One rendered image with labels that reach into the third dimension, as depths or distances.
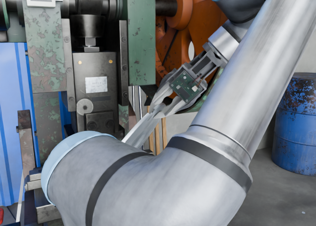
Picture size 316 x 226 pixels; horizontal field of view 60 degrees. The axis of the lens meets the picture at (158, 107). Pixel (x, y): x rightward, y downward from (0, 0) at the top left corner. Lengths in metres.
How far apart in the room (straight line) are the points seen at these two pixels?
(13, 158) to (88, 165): 1.97
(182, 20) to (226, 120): 0.82
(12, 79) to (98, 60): 1.26
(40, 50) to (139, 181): 0.65
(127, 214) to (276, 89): 0.20
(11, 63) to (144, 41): 1.34
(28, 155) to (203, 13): 0.91
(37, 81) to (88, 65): 0.17
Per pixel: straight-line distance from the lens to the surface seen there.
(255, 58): 0.33
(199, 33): 1.02
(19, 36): 1.09
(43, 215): 1.00
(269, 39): 0.35
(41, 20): 0.86
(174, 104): 0.64
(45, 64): 0.86
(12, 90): 2.14
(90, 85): 0.93
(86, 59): 0.92
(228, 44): 0.57
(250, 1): 0.50
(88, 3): 0.94
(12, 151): 2.25
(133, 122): 1.37
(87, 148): 0.34
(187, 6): 1.06
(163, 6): 1.07
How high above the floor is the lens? 1.21
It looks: 14 degrees down
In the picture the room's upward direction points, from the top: straight up
